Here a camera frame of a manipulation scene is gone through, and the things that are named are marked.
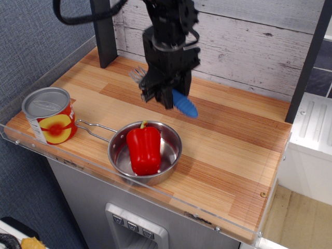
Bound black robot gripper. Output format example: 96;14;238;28
139;27;200;109

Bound blue handled metal fork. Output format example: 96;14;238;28
129;66;198;118

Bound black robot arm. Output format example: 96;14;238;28
139;1;200;109

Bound small steel saucepan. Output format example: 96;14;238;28
75;119;182;186

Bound red bell pepper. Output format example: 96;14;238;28
126;120;161;176

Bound red yellow tin can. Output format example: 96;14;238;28
22;87;77;145

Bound grey toy fridge cabinet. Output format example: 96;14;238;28
49;159;240;248

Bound silver dispenser panel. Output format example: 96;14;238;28
105;203;170;248

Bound white toy sink counter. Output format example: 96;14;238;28
277;93;331;204

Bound black yellow object corner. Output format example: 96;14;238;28
1;216;47;248

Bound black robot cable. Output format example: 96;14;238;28
53;0;128;26

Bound right dark grey post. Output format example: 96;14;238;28
285;0;331;124

